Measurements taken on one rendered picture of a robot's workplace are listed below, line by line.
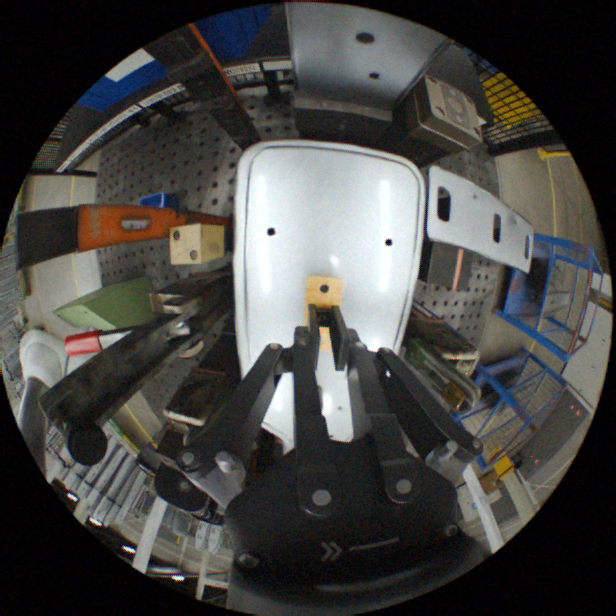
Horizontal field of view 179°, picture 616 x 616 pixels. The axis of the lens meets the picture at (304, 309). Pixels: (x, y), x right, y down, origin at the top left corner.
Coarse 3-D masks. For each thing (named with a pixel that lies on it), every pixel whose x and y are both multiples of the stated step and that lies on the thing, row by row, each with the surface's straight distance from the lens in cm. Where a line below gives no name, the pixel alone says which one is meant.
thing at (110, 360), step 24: (192, 312) 20; (144, 336) 17; (192, 336) 21; (96, 360) 16; (120, 360) 16; (144, 360) 18; (168, 360) 19; (72, 384) 15; (96, 384) 16; (120, 384) 17; (144, 384) 18; (48, 408) 15; (72, 408) 16; (96, 408) 17; (72, 432) 13; (96, 432) 13; (72, 456) 13; (96, 456) 14
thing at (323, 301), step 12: (312, 276) 20; (312, 288) 20; (336, 288) 20; (312, 300) 20; (324, 300) 20; (336, 300) 21; (324, 312) 20; (324, 324) 20; (324, 336) 22; (324, 348) 23
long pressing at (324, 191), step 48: (288, 144) 25; (336, 144) 25; (240, 192) 23; (288, 192) 22; (336, 192) 22; (384, 192) 24; (240, 240) 22; (288, 240) 22; (336, 240) 22; (384, 240) 23; (240, 288) 23; (288, 288) 22; (384, 288) 24; (240, 336) 26; (288, 336) 25; (384, 336) 26; (288, 384) 29; (336, 384) 29; (288, 432) 39; (336, 432) 39
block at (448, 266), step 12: (432, 252) 29; (444, 252) 30; (456, 252) 32; (468, 252) 34; (420, 264) 31; (432, 264) 29; (444, 264) 30; (456, 264) 32; (468, 264) 34; (420, 276) 31; (432, 276) 29; (444, 276) 31; (456, 276) 32; (468, 276) 34; (456, 288) 33
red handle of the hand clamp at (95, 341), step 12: (180, 324) 20; (72, 336) 25; (84, 336) 24; (96, 336) 23; (108, 336) 22; (120, 336) 22; (168, 336) 21; (180, 336) 21; (72, 348) 25; (84, 348) 24; (96, 348) 23
